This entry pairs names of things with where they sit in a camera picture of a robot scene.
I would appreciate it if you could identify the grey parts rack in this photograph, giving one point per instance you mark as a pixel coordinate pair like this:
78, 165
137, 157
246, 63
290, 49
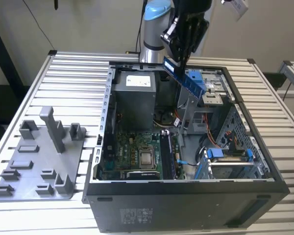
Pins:
44, 166

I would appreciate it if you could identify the black open PC case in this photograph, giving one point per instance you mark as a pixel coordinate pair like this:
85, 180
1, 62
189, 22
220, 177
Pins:
161, 210

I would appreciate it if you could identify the blue RAM stick white label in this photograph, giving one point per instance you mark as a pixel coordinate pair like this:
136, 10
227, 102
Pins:
192, 85

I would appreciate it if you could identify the black graphics card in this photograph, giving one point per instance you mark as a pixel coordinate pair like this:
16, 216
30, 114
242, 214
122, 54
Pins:
142, 175

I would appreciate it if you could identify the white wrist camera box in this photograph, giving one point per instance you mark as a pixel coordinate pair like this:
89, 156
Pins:
238, 7

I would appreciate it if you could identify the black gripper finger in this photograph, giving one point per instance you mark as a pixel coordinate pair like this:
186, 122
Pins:
180, 41
198, 31

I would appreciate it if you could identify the black table corner cap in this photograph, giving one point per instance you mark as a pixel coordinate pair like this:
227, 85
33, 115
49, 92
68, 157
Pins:
52, 52
252, 61

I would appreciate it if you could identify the black desk frame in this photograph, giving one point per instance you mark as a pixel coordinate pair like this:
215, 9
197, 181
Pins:
7, 102

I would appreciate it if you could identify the metal drive cage blue latches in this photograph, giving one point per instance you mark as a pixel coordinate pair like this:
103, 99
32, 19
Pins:
188, 110

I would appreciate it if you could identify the grey power supply unit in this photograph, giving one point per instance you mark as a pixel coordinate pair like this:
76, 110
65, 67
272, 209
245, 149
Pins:
134, 107

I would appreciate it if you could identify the hard disk in blue carrier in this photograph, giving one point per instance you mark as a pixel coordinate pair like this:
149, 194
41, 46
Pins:
215, 153

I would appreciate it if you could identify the silver CPU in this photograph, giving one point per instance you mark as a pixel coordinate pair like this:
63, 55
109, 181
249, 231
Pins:
147, 159

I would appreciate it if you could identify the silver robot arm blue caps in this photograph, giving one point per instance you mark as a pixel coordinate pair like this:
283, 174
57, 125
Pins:
153, 34

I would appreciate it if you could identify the metal CPU socket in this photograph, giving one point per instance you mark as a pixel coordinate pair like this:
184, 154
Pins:
147, 148

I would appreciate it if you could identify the black box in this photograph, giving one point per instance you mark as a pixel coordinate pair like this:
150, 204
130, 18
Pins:
274, 79

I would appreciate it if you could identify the green motherboard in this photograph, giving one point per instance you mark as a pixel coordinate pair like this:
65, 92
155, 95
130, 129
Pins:
125, 147

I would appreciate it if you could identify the small black wall object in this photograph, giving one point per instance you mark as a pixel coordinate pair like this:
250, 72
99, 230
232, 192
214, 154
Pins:
56, 5

